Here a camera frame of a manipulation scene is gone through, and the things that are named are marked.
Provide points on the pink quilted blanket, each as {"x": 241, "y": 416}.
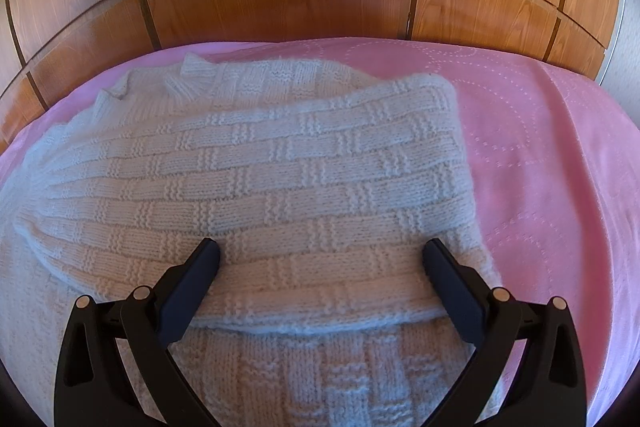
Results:
{"x": 550, "y": 187}

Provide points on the light grey knitted sweater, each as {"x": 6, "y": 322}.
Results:
{"x": 280, "y": 177}

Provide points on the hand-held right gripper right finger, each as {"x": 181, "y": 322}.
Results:
{"x": 452, "y": 292}

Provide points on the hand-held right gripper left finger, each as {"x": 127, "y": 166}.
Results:
{"x": 192, "y": 289}

